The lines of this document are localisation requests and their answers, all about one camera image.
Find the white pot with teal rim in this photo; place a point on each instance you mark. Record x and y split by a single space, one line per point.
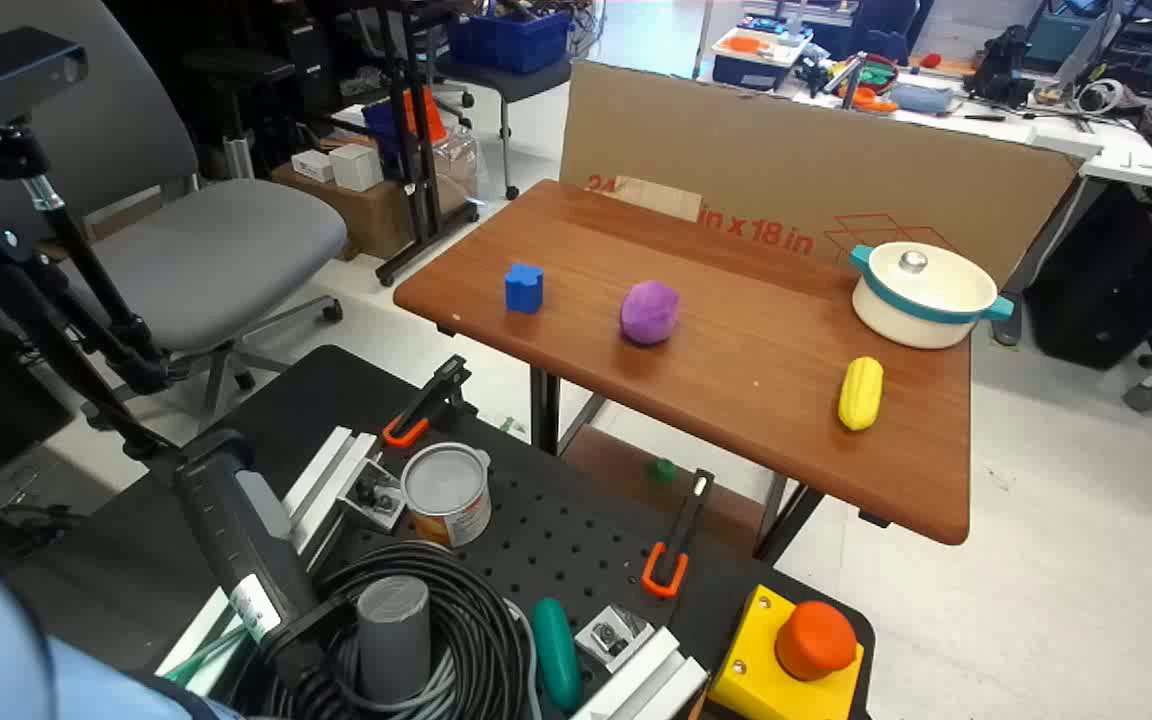
918 316

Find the purple ball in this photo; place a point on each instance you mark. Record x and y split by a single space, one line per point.
651 314

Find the blue cube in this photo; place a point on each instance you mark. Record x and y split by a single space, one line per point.
526 291

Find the small green item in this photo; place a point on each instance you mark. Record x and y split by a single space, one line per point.
661 470

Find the clear plastic cup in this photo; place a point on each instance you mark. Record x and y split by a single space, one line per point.
446 490

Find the black stand pole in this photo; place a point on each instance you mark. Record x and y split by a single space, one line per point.
418 147

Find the cardboard box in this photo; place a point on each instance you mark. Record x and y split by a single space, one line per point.
363 201

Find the brown cardboard sheet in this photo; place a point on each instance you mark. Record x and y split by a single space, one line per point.
762 152

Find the blue storage bin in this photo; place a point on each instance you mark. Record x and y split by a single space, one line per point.
515 40

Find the grey cylinder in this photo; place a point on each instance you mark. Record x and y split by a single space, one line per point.
393 638

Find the yellow box with orange button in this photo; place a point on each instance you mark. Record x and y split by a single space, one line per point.
770 674

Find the grey office chair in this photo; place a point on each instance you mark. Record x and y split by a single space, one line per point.
216 254

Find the dark grey block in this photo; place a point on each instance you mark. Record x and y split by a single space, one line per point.
236 527

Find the white cluttered desk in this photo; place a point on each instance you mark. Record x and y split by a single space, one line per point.
1003 122

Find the black tripod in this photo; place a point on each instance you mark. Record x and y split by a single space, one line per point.
79 273

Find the black office chair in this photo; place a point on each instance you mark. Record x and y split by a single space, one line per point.
1098 280

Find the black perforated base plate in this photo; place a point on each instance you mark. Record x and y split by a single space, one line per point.
560 527

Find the aluminium extrusion rail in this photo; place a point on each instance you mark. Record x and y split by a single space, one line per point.
641 674
324 482

